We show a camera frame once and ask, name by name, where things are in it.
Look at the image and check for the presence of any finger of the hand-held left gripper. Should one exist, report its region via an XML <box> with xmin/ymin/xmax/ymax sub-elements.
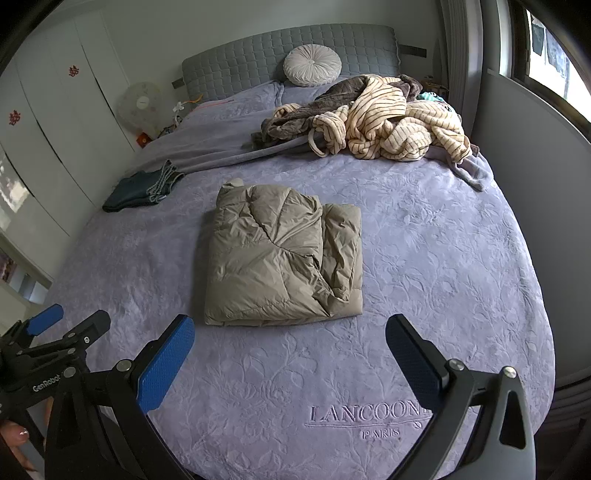
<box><xmin>0</xmin><ymin>304</ymin><xmax>64</xmax><ymax>352</ymax></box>
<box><xmin>18</xmin><ymin>310</ymin><xmax>112</xmax><ymax>365</ymax></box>

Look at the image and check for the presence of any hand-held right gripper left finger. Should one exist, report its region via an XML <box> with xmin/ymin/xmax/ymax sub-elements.
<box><xmin>44</xmin><ymin>314</ymin><xmax>197</xmax><ymax>480</ymax></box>

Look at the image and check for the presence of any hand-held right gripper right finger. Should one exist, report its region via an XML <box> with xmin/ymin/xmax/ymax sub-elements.
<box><xmin>385</xmin><ymin>314</ymin><xmax>539</xmax><ymax>480</ymax></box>

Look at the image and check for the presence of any beige puffer jacket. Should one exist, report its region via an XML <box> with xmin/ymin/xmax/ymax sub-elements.
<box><xmin>203</xmin><ymin>178</ymin><xmax>364</xmax><ymax>327</ymax></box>

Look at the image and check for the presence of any person's left hand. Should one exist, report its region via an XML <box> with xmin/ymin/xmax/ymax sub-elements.
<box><xmin>0</xmin><ymin>421</ymin><xmax>37</xmax><ymax>472</ymax></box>

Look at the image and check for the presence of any lavender embossed bedspread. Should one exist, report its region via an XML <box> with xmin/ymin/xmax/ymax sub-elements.
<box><xmin>48</xmin><ymin>80</ymin><xmax>555</xmax><ymax>480</ymax></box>

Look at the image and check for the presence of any dark green folded garment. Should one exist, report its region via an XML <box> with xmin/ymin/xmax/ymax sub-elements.
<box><xmin>102</xmin><ymin>160</ymin><xmax>185</xmax><ymax>213</ymax></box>

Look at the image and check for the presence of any white wardrobe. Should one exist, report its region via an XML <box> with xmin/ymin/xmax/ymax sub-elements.
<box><xmin>0</xmin><ymin>9</ymin><xmax>144</xmax><ymax>241</ymax></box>

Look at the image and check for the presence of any grey fleece blanket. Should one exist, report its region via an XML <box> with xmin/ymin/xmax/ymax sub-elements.
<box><xmin>134</xmin><ymin>85</ymin><xmax>490</xmax><ymax>192</ymax></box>

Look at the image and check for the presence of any white standing fan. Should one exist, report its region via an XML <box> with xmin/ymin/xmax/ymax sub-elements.
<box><xmin>115</xmin><ymin>82</ymin><xmax>163</xmax><ymax>134</ymax></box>

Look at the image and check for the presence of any cream striped robe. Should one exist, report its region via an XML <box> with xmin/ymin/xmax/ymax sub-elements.
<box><xmin>276</xmin><ymin>76</ymin><xmax>472</xmax><ymax>163</ymax></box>

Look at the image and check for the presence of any brown fleece garment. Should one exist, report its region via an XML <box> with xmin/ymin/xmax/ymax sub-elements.
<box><xmin>252</xmin><ymin>76</ymin><xmax>423</xmax><ymax>148</ymax></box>

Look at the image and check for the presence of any grey quilted headboard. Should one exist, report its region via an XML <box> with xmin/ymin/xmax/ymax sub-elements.
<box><xmin>181</xmin><ymin>24</ymin><xmax>400</xmax><ymax>103</ymax></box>

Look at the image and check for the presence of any round white pillow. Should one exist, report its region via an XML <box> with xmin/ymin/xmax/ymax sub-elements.
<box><xmin>283</xmin><ymin>44</ymin><xmax>342</xmax><ymax>88</ymax></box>

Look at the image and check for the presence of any window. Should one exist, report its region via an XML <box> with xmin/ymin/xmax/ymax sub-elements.
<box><xmin>508</xmin><ymin>0</ymin><xmax>591</xmax><ymax>125</ymax></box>

